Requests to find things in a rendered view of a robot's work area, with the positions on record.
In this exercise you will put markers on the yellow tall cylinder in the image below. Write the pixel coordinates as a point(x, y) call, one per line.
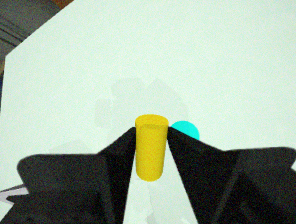
point(151, 138)

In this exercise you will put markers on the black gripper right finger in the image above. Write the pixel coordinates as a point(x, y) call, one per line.
point(209, 174)

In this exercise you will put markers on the cyan circle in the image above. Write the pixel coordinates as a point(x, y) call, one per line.
point(187, 128)

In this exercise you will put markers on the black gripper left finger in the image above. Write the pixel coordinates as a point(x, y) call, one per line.
point(107, 171)

